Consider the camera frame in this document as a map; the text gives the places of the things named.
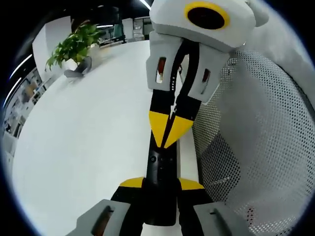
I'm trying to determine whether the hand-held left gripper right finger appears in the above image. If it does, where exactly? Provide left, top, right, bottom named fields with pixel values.
left=176, top=177, right=252, bottom=236

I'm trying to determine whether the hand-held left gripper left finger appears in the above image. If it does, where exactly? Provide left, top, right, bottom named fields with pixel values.
left=65, top=176, right=146, bottom=236

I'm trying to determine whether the black remote control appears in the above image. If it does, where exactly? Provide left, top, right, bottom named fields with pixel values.
left=144, top=141, right=179, bottom=227

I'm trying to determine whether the white perforated mesh basket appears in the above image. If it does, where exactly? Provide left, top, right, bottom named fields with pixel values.
left=191, top=4, right=315, bottom=236

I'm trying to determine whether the grey curved headset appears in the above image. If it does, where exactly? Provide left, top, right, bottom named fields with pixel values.
left=63, top=57, right=93, bottom=78

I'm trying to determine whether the green potted plant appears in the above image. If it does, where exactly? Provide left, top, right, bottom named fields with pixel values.
left=45, top=21, right=103, bottom=72

